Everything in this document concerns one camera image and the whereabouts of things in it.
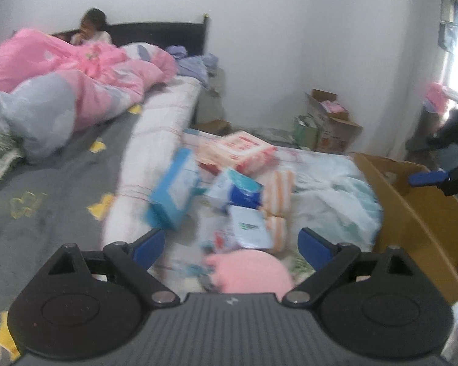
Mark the printed cardboard box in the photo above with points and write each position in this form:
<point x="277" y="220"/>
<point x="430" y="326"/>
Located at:
<point x="336" y="133"/>

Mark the pink plush toy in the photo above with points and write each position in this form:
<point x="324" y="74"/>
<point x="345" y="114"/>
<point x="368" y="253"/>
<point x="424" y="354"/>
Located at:
<point x="248" y="274"/>

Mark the brown cardboard box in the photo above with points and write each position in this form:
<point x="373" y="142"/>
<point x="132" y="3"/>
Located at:
<point x="404" y="213"/>

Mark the lilac clothes pile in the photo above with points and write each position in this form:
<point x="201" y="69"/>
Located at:
<point x="191" y="66"/>

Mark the red and white packet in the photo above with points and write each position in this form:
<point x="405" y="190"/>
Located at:
<point x="236" y="150"/>

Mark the light blue tissue packet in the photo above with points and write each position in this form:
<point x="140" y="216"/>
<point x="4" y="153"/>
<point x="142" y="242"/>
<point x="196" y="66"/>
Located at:
<point x="173" y="194"/>

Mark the dark bed headboard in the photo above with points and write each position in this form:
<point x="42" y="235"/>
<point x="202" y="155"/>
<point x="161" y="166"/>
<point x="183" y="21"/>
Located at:
<point x="156" y="32"/>

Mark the white quilted mattress pad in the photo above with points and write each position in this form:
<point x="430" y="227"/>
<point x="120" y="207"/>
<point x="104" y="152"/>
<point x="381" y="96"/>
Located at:
<point x="156" y="129"/>

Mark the light blue plastic bag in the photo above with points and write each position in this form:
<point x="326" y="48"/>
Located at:
<point x="336" y="198"/>

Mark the blue and white tissue packet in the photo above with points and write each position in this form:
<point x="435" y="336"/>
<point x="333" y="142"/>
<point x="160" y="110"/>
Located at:
<point x="232" y="188"/>

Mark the white printed bedsheet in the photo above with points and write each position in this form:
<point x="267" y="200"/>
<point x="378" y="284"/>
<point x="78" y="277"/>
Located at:
<point x="301" y="159"/>

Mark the pink and grey quilt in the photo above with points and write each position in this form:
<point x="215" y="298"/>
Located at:
<point x="99" y="72"/>

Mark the pink clothes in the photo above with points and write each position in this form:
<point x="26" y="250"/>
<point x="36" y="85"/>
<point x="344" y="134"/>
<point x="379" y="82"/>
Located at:
<point x="437" y="97"/>

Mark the orange striped white pack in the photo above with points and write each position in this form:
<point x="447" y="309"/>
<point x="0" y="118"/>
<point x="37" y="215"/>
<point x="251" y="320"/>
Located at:
<point x="276" y="232"/>
<point x="278" y="190"/>

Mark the small wooden stool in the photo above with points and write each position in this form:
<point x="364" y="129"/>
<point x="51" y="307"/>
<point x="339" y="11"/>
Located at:
<point x="213" y="126"/>

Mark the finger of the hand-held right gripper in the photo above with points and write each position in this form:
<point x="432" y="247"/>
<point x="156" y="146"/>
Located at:
<point x="427" y="179"/>

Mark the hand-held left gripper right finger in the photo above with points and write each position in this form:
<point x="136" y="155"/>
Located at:
<point x="313" y="251"/>

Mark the green bag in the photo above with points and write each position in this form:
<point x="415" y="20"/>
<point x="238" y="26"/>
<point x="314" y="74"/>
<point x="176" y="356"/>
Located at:
<point x="305" y="131"/>

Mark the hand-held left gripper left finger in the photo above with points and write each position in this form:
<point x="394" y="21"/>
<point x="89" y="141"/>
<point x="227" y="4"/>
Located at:
<point x="150" y="247"/>

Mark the white and blue mask packet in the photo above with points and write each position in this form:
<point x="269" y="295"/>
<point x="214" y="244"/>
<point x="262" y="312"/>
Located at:
<point x="250" y="228"/>

